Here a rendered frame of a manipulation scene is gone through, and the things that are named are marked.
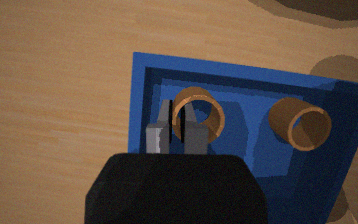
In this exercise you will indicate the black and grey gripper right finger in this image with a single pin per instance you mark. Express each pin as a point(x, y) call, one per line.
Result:
point(193, 135)

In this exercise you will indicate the blue open crate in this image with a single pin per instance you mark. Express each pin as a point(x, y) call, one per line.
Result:
point(301, 186)

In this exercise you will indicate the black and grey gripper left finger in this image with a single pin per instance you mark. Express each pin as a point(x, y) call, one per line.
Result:
point(159, 135)

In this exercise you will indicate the bronze bushing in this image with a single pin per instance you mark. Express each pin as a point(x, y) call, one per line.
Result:
point(216, 119)
point(312, 130)

